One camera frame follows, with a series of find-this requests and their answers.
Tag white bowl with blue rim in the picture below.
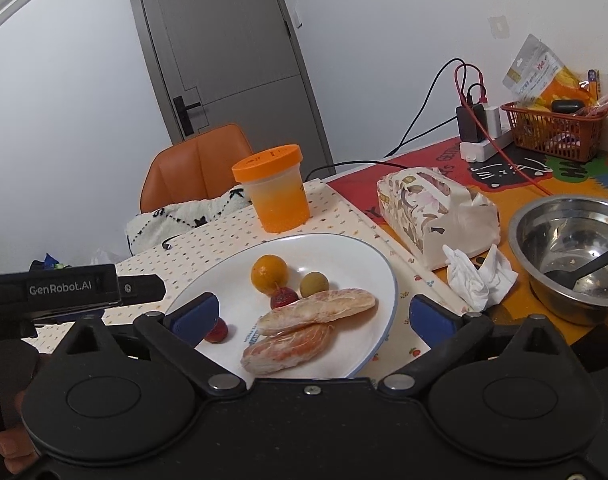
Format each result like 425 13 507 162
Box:
168 234 398 382

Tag black charger adapter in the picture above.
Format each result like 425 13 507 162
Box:
456 100 487 143

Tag black door handle lock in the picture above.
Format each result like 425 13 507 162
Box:
173 96 202 138

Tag peeled pomelo segment back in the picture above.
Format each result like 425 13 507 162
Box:
256 288 377 336

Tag black spoon in bowl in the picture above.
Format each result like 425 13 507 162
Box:
546 250 608 289

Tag translucent plastic bag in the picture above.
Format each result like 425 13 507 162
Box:
90 249 127 266

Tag grey door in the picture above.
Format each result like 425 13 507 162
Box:
130 0 334 178

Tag yellow snack bag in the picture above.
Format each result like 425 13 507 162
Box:
502 35 596 110

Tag red small fruit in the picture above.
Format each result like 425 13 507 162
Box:
205 318 229 344
270 287 299 310

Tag orange plastic basket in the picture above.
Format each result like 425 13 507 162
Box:
501 102 607 162

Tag black cable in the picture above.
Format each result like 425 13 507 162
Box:
303 56 481 183

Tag stainless steel bowl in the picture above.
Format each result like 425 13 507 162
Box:
508 195 608 326

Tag colourful cartoon table mat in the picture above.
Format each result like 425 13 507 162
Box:
328 138 608 344

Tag orange leather chair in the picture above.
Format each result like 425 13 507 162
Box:
139 124 253 212

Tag peeled pomelo segment front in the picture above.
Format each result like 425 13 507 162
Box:
241 324 334 376

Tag orange lidded plastic container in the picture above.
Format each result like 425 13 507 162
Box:
232 144 310 233

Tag small mandarin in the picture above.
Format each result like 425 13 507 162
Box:
249 255 290 296

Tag white power strip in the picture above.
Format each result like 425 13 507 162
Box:
459 129 513 164

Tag white black patterned cushion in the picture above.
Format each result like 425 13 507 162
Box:
125 185 251 256

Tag red cable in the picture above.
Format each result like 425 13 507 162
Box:
453 63 556 198

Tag peeled pomelo segment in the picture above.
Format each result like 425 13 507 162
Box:
241 324 334 376
256 288 377 336

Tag floral tissue box cover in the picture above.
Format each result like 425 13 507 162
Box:
377 167 500 270

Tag brown kiwi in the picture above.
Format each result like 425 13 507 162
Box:
299 271 330 298

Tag crumpled white tissue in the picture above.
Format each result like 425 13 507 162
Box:
443 244 518 312

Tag person's left hand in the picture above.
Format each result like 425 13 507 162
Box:
0 391 38 476

